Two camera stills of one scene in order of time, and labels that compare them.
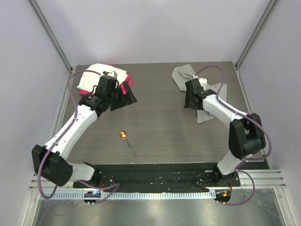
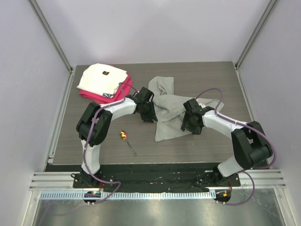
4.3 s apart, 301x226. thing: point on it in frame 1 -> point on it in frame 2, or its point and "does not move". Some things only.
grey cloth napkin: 183,74 -> 169,108
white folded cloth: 89,80 does not move
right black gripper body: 188,103 -> 188,124
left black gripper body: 114,98 -> 147,112
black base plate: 157,177 does not move
